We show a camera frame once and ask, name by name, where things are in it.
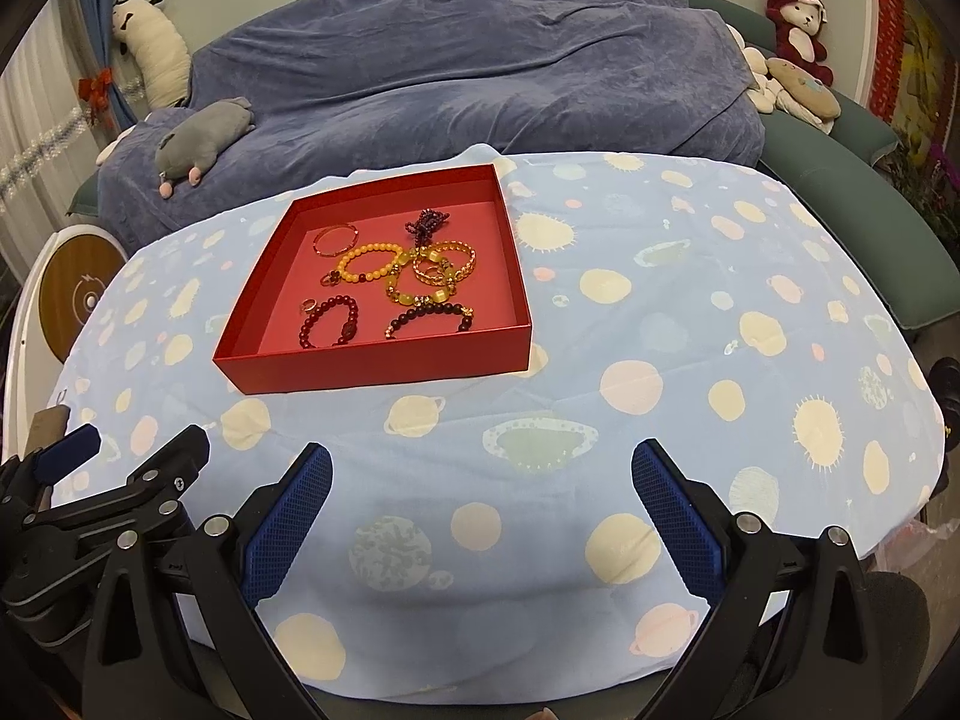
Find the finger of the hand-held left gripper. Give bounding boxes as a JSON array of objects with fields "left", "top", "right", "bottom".
[
  {"left": 30, "top": 423, "right": 103, "bottom": 494},
  {"left": 126, "top": 424, "right": 212, "bottom": 515}
]

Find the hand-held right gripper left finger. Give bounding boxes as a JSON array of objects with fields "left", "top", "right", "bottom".
[{"left": 86, "top": 442, "right": 335, "bottom": 720}]

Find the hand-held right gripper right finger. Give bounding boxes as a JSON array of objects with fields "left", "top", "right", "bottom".
[{"left": 631, "top": 438, "right": 871, "bottom": 720}]

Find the dark red bead bracelet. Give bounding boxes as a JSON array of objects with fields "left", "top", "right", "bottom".
[{"left": 298, "top": 295, "right": 362, "bottom": 350}]

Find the yellow cat-eye bead bracelet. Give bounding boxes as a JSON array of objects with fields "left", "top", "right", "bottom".
[{"left": 385, "top": 247, "right": 460, "bottom": 310}]

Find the red cardboard box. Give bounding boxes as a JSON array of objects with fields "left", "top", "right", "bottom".
[{"left": 211, "top": 162, "right": 534, "bottom": 395}]

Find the dark brown bead bracelet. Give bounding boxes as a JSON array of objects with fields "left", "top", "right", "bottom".
[{"left": 385, "top": 301, "right": 476, "bottom": 340}]

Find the orange yellow bead bracelet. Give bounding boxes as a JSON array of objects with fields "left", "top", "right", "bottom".
[{"left": 337, "top": 241, "right": 404, "bottom": 284}]

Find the gold cuff bangle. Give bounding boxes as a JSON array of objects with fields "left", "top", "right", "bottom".
[{"left": 417, "top": 239, "right": 479, "bottom": 280}]

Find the brown cardboard piece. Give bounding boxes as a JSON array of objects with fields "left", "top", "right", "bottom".
[{"left": 28, "top": 408, "right": 67, "bottom": 460}]

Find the round wooden disc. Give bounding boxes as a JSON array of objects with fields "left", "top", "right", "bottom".
[{"left": 37, "top": 233, "right": 125, "bottom": 362}]

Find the thin red bangle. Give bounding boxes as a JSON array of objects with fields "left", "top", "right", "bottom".
[{"left": 312, "top": 224, "right": 358, "bottom": 258}]

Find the white lace curtain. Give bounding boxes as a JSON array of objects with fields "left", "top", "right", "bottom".
[{"left": 0, "top": 94, "right": 98, "bottom": 203}]

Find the grey plush mouse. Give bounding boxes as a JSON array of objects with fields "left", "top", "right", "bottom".
[{"left": 154, "top": 97, "right": 257, "bottom": 200}]

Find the dark purple beaded ornament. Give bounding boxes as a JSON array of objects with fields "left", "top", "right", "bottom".
[{"left": 404, "top": 211, "right": 452, "bottom": 246}]

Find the red ribbon bow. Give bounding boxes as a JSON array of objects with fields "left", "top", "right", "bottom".
[{"left": 79, "top": 67, "right": 115, "bottom": 122}]

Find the teal padded bed edge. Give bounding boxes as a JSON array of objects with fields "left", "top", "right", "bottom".
[{"left": 681, "top": 0, "right": 955, "bottom": 332}]

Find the white plush toy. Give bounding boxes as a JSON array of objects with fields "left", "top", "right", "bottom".
[{"left": 112, "top": 0, "right": 193, "bottom": 111}]

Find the cream plush toy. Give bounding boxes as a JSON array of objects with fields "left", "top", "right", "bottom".
[{"left": 738, "top": 45, "right": 842, "bottom": 130}]

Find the blue velvet blanket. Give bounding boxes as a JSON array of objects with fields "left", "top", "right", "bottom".
[{"left": 96, "top": 0, "right": 767, "bottom": 256}]

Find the red plush monkey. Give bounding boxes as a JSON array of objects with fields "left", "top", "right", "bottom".
[{"left": 766, "top": 0, "right": 836, "bottom": 89}]

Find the colourful wall poster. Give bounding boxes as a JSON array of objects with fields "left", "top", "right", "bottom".
[{"left": 868, "top": 0, "right": 960, "bottom": 173}]

